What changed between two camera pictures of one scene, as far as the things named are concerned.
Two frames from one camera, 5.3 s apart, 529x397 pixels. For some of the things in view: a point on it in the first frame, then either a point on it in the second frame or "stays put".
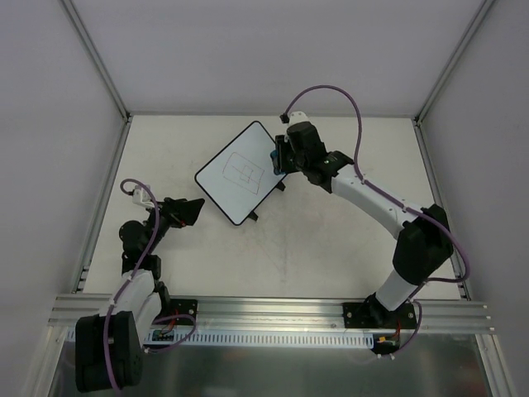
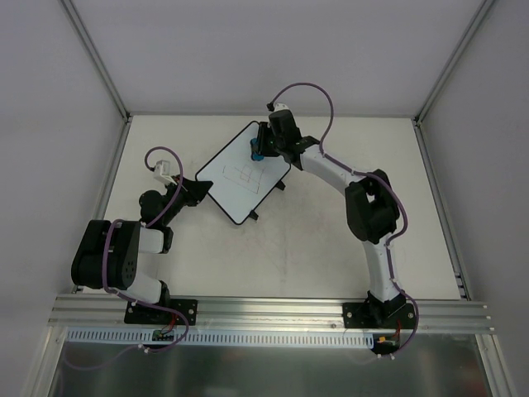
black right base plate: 377,315 stays put
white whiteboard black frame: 240,178 stays put
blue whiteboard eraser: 274,155 -> 255,155
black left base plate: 180,306 stays put
